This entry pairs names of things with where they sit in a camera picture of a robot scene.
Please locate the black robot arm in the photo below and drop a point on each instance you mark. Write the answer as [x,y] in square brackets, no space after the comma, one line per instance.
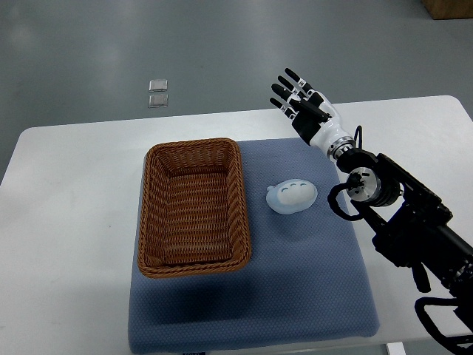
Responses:
[409,220]

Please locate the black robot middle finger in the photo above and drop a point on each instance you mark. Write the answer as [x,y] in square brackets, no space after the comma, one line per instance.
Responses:
[288,86]

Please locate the brown cardboard box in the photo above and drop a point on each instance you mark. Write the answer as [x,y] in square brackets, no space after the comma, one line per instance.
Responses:
[448,9]

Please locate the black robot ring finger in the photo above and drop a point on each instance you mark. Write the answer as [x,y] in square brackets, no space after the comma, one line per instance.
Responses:
[284,93]

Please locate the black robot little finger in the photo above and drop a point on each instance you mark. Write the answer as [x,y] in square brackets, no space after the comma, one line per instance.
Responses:
[287,111]

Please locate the upper metal floor plate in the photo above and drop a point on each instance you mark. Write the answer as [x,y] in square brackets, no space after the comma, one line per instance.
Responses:
[158,85]

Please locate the white table leg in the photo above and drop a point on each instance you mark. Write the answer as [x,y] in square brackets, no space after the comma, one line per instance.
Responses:
[395,348]

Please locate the metal floor plate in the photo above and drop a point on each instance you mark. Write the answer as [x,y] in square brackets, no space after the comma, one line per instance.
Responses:
[158,85]
[158,100]

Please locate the blue padded mat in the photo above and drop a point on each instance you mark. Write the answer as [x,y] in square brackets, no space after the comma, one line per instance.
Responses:
[306,280]

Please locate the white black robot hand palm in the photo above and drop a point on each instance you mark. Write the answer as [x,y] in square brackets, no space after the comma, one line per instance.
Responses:
[329,135]

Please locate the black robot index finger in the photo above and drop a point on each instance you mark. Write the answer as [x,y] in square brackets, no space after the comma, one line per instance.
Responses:
[300,81]

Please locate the lower metal floor plate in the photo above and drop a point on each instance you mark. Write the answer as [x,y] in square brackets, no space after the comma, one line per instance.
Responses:
[158,100]

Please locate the blue white plush toy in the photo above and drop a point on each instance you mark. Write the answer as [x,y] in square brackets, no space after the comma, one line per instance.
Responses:
[291,196]

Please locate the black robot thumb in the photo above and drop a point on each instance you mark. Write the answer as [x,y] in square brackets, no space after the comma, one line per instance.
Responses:
[313,110]

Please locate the brown wicker basket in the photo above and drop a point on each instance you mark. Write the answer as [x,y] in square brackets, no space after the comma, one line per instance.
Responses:
[193,214]

